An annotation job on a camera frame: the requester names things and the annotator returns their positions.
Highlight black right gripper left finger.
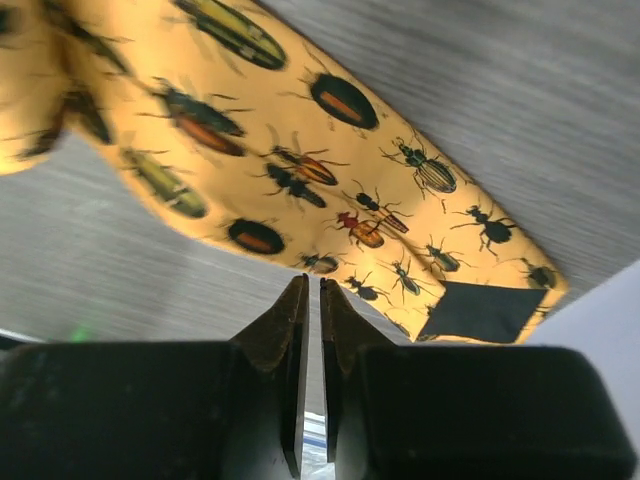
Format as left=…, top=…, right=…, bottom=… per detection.
left=1, top=275, right=309, bottom=479

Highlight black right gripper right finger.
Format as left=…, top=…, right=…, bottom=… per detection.
left=320, top=280, right=639, bottom=479

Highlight yellow beetle print tie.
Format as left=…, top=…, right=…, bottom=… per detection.
left=1, top=1, right=569, bottom=344

